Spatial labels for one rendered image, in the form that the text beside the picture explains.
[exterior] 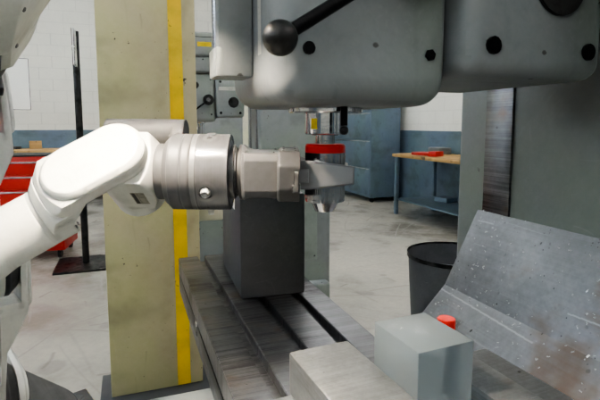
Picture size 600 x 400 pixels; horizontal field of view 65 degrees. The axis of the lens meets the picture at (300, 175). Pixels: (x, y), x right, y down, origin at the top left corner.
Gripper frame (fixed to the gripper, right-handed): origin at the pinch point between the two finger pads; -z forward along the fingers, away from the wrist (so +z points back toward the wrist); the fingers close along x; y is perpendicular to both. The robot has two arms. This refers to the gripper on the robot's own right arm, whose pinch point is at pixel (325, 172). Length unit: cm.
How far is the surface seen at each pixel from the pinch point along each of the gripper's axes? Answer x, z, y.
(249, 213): 26.6, 11.0, 10.1
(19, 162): 387, 254, 33
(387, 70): -8.7, -5.2, -10.9
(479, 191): 27.1, -29.9, 6.0
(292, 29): -15.8, 4.2, -13.3
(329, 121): -2.4, -0.1, -5.9
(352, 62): -10.0, -1.5, -11.4
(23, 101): 791, 470, -41
